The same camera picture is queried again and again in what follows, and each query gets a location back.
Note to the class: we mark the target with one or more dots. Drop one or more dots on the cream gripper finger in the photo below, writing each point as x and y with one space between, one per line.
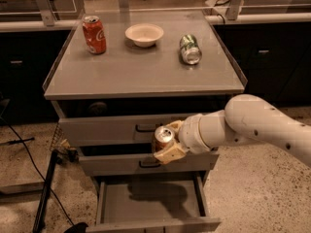
171 152
175 126

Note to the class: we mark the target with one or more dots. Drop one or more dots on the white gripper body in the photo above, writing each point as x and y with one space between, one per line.
189 134

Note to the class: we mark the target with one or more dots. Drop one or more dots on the orange soda can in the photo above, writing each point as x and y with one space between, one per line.
163 136

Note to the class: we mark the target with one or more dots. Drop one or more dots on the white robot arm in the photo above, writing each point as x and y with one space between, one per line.
245 119

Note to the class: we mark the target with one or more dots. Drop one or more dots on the bottom grey drawer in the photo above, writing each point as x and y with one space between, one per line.
154 203

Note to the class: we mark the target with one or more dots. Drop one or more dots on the grey drawer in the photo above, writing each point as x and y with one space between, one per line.
114 130
138 159
154 203

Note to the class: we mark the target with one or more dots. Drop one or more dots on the middle grey drawer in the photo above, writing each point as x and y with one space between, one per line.
138 159

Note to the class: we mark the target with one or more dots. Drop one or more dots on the green soda can lying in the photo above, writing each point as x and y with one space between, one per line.
190 50

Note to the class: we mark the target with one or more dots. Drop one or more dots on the grey drawer cabinet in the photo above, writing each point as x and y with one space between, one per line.
136 81

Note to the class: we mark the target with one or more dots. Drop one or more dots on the round object in top drawer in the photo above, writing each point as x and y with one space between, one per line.
97 109

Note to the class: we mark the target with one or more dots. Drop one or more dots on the top grey drawer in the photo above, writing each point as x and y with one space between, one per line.
114 130

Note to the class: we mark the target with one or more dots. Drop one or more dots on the red cola can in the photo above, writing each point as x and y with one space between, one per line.
94 34

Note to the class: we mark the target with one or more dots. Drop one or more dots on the white bowl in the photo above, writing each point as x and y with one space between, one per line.
144 35

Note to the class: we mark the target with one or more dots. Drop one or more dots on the black metal bar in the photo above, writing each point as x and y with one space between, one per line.
39 223

